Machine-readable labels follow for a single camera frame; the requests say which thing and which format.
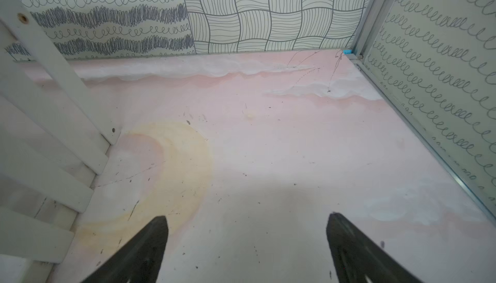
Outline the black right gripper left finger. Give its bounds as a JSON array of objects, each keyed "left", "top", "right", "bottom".
[{"left": 84, "top": 216, "right": 169, "bottom": 282}]

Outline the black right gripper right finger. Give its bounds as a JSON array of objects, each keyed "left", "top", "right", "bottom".
[{"left": 326, "top": 212, "right": 420, "bottom": 282}]

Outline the white wooden slatted shelf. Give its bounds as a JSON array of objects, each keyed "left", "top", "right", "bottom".
[{"left": 1, "top": 0, "right": 120, "bottom": 282}]

